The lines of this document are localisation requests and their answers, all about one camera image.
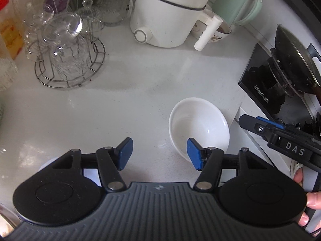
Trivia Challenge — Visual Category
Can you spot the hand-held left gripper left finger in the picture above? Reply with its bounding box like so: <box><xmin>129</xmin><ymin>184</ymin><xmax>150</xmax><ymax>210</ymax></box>
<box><xmin>51</xmin><ymin>137</ymin><xmax>133</xmax><ymax>192</ymax></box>

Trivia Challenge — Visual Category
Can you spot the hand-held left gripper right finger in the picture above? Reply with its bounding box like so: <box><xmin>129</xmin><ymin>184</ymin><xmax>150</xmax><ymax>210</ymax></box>
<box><xmin>187</xmin><ymin>138</ymin><xmax>267</xmax><ymax>191</ymax></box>

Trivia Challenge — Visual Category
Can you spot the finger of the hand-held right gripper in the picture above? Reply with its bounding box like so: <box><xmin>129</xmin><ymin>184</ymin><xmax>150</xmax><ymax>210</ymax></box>
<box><xmin>238</xmin><ymin>114</ymin><xmax>274</xmax><ymax>141</ymax></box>
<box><xmin>255</xmin><ymin>117</ymin><xmax>286</xmax><ymax>129</ymax></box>

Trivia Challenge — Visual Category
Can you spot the white ceramic bowl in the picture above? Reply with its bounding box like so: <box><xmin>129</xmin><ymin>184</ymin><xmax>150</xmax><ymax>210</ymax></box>
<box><xmin>168</xmin><ymin>97</ymin><xmax>230</xmax><ymax>163</ymax></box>

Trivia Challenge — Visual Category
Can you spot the person's right hand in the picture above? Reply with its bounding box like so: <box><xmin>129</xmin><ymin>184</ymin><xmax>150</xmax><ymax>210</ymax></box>
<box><xmin>293</xmin><ymin>167</ymin><xmax>321</xmax><ymax>228</ymax></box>

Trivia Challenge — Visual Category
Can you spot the black gas stove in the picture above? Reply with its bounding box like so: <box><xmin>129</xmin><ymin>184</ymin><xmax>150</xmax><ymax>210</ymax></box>
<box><xmin>238</xmin><ymin>43</ymin><xmax>321</xmax><ymax>142</ymax></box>

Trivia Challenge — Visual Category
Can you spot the dark wok with lid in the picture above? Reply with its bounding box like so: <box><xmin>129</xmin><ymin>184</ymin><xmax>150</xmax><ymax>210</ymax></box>
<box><xmin>270</xmin><ymin>24</ymin><xmax>321</xmax><ymax>98</ymax></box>

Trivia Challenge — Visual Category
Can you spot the small floral bowl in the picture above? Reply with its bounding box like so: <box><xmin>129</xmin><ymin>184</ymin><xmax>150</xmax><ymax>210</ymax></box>
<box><xmin>191</xmin><ymin>20</ymin><xmax>233</xmax><ymax>45</ymax></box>

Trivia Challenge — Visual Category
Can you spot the pale green kettle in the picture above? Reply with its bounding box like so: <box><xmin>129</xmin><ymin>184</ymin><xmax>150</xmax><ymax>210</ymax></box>
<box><xmin>213</xmin><ymin>0</ymin><xmax>263</xmax><ymax>27</ymax></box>

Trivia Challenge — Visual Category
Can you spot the upturned clear glass cup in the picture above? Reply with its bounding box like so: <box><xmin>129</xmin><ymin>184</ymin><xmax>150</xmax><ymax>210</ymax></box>
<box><xmin>41</xmin><ymin>12</ymin><xmax>89</xmax><ymax>77</ymax></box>

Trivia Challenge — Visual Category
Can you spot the white electric cooking pot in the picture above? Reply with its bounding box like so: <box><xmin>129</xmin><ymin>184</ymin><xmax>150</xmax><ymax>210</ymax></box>
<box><xmin>130</xmin><ymin>0</ymin><xmax>223</xmax><ymax>52</ymax></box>

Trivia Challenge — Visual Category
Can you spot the clear ribbed glass jar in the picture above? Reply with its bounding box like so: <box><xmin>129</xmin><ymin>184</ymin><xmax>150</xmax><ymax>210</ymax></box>
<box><xmin>0</xmin><ymin>36</ymin><xmax>19</xmax><ymax>92</ymax></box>

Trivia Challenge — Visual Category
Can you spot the glass pitcher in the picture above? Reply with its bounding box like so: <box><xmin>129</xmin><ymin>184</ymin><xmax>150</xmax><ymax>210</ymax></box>
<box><xmin>98</xmin><ymin>0</ymin><xmax>136</xmax><ymax>27</ymax></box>

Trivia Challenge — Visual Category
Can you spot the purple glass lid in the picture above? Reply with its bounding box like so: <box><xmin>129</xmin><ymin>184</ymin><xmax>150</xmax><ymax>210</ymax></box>
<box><xmin>42</xmin><ymin>0</ymin><xmax>71</xmax><ymax>13</ymax></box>

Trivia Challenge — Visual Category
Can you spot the red lid glass jar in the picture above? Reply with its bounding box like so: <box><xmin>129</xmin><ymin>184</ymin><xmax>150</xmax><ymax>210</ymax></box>
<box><xmin>0</xmin><ymin>0</ymin><xmax>24</xmax><ymax>61</ymax></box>

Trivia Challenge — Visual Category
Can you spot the wire glass stand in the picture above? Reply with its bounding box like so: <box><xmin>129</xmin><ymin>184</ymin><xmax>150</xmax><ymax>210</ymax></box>
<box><xmin>25</xmin><ymin>21</ymin><xmax>106</xmax><ymax>89</ymax></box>

